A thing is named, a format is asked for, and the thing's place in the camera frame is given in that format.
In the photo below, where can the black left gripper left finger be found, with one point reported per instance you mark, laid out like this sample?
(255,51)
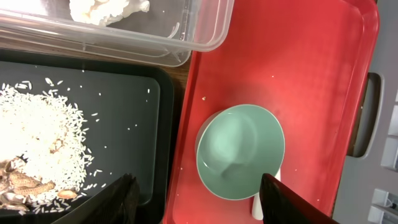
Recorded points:
(116,203)

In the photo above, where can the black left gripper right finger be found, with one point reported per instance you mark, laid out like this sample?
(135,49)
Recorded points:
(280,205)

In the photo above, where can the green bowl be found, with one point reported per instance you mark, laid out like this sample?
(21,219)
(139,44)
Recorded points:
(235,147)

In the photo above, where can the rice and food scraps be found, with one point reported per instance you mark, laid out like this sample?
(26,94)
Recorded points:
(45,163)

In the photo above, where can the white tissue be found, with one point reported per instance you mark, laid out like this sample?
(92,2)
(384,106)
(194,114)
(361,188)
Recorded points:
(105,12)

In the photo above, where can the grey dishwasher rack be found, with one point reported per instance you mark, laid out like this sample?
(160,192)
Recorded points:
(368,187)

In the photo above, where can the white plastic spoon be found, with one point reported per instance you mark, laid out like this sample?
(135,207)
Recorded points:
(256,210)

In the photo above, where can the black rectangular tray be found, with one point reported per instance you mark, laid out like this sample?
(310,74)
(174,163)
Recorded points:
(129,115)

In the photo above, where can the red serving tray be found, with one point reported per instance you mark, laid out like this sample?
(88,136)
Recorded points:
(304,61)

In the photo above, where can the clear plastic bin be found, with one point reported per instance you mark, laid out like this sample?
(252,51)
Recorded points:
(165,35)

